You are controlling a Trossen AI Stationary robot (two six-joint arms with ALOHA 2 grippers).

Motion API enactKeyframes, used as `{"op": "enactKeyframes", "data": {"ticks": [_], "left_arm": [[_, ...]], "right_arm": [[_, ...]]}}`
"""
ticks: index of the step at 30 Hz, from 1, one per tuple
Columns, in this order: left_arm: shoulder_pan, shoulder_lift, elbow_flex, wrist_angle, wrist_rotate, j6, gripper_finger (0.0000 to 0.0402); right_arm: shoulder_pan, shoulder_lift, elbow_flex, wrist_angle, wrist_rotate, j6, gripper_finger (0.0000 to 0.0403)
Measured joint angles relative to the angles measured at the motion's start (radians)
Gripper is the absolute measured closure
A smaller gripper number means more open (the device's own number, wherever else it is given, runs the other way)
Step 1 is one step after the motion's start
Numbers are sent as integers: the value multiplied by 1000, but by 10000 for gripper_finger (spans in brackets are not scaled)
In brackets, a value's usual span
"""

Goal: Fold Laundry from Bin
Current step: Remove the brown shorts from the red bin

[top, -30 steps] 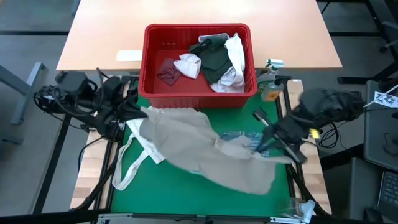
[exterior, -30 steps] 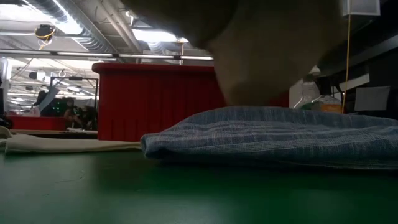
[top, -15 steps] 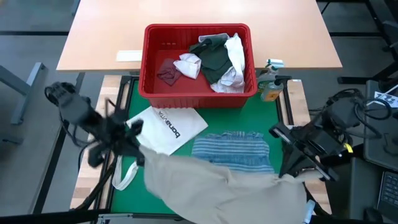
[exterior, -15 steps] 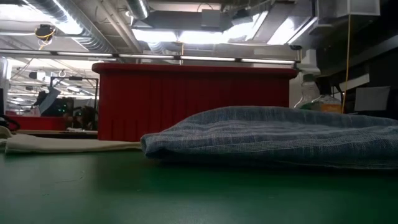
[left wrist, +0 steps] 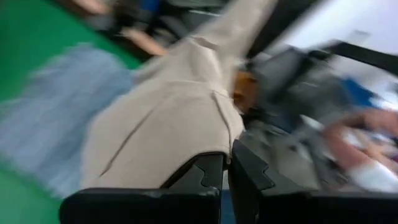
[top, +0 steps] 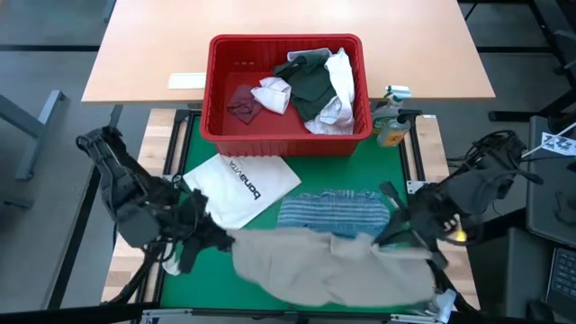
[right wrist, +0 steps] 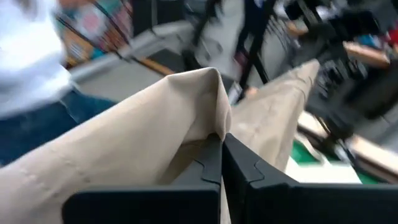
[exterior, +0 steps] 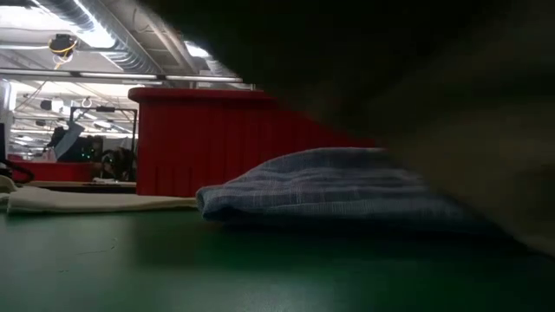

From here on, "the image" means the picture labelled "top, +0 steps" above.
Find black aluminium table frame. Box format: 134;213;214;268
101;107;481;324

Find light wooden desk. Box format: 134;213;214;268
80;0;497;106

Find white printed tote bag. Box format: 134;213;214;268
161;152;302;276

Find white cable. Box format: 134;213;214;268
521;121;576;159

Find green spray bottle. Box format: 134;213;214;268
371;84;413;136

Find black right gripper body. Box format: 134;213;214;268
402;188;455;248

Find blue striped garment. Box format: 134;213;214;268
275;188;392;240

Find white paper label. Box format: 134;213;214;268
167;71;208;91

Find green table mat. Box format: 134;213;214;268
159;112;423;315

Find black desk leg frame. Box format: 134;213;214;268
488;0;576;123

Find grey metal table leg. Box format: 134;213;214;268
0;89;68;182

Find beige trousers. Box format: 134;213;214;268
229;226;437;309

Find clear plastic spray bottle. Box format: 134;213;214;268
404;287;458;323

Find large white shirt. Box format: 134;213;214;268
286;46;356;136

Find red plastic laundry bin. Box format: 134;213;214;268
199;32;374;158

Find small crumpled white cloth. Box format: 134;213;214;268
249;76;293;115

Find dark keyboard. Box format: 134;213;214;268
544;246;576;311

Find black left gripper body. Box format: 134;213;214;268
170;188;212;253

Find silver aluminium rail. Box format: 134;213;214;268
139;307;301;321

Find maroon cloth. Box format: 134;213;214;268
226;83;266;126

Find dark green garment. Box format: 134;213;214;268
272;49;338;123

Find orange soap pump bottle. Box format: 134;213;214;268
376;108;424;149

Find grey side table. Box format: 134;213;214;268
525;114;576;248

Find white printed paper tag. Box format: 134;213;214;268
541;130;576;158

